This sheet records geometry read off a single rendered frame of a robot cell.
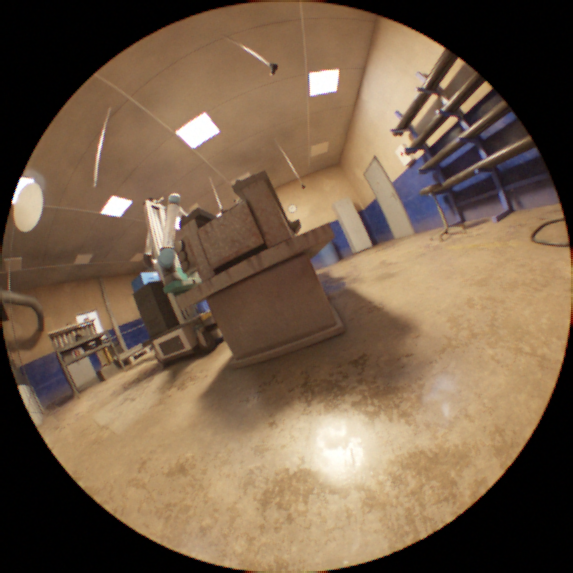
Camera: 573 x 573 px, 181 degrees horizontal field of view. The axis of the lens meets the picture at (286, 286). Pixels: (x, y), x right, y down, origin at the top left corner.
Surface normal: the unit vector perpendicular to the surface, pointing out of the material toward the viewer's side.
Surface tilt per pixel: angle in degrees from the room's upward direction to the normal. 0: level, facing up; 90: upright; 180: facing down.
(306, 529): 0
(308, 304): 90
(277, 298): 90
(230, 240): 90
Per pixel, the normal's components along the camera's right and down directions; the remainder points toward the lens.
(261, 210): -0.11, 0.13
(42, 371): 0.91, -0.40
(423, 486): -0.40, -0.91
